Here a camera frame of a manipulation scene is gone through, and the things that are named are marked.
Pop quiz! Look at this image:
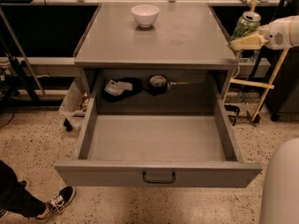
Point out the wooden easel frame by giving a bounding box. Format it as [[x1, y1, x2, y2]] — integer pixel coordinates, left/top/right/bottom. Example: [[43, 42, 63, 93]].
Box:
[[222, 0, 291, 123]]

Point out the clear plastic bin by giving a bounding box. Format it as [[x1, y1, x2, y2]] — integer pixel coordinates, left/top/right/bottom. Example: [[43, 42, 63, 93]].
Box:
[[59, 77, 89, 132]]

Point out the open grey top drawer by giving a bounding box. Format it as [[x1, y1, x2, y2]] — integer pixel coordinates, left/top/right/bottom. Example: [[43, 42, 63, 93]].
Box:
[[54, 96, 262, 188]]

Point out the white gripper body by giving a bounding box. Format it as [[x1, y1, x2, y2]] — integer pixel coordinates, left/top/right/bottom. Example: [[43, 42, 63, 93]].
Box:
[[258, 18, 291, 50]]

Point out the person leg in black trousers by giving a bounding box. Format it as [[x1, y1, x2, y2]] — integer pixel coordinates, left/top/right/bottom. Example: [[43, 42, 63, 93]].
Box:
[[0, 161, 46, 217]]

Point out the black and white sneaker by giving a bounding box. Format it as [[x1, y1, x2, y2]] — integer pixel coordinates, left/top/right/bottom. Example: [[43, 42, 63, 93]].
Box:
[[36, 186, 76, 221]]

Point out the white ceramic bowl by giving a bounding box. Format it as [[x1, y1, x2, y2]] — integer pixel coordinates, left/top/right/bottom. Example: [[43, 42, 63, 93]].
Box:
[[131, 5, 160, 28]]

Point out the black drawer handle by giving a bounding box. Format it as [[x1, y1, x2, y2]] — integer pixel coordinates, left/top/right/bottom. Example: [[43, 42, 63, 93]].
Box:
[[142, 172, 177, 184]]

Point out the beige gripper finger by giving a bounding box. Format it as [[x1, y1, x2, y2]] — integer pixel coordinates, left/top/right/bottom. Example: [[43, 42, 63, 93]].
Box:
[[231, 32, 267, 50]]

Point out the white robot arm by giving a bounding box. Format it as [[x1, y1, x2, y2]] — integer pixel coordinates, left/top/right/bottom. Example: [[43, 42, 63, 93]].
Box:
[[230, 15, 299, 224]]

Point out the green soda can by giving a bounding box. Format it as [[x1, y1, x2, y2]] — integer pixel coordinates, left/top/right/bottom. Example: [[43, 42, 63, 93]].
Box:
[[230, 11, 261, 41]]

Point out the grey cabinet with top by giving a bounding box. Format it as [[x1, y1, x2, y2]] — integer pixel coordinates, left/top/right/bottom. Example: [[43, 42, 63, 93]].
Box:
[[75, 2, 236, 115]]

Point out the black pouch with papers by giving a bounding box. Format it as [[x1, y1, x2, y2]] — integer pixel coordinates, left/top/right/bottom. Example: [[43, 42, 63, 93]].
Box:
[[101, 77, 143, 103]]

